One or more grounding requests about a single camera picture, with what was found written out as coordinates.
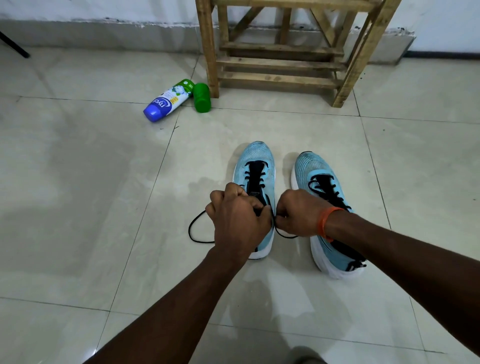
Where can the person's right forearm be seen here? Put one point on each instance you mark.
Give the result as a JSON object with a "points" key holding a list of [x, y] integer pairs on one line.
{"points": [[412, 270]]}

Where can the green plastic cap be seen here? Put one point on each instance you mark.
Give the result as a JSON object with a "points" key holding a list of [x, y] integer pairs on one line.
{"points": [[202, 98]]}

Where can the person's right fingers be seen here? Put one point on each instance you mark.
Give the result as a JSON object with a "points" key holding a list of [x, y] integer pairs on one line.
{"points": [[284, 210]]}

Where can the light blue running shoe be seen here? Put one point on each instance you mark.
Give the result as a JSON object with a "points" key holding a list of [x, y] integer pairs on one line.
{"points": [[257, 161], [315, 172]]}

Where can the person's right hand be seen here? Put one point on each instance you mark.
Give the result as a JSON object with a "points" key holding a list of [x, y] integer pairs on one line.
{"points": [[302, 213]]}

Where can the black rod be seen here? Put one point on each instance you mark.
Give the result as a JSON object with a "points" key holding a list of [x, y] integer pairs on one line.
{"points": [[14, 45]]}

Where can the wooden stool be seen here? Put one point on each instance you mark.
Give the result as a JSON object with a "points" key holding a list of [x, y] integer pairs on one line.
{"points": [[281, 60]]}

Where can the person's left thumb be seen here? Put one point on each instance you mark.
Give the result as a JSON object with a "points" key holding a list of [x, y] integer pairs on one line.
{"points": [[258, 208]]}

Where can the white and blue spray bottle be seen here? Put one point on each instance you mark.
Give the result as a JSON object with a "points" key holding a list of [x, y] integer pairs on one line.
{"points": [[167, 101]]}

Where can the person's left hand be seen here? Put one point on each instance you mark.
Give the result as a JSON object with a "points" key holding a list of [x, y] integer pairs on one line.
{"points": [[236, 221]]}

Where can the person's left forearm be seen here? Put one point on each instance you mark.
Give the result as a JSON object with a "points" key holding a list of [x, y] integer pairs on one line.
{"points": [[180, 315]]}

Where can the orange wristband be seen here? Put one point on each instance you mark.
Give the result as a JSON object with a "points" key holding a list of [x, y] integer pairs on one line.
{"points": [[324, 221]]}

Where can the black shoelace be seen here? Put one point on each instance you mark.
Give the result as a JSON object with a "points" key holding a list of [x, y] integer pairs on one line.
{"points": [[195, 221]]}

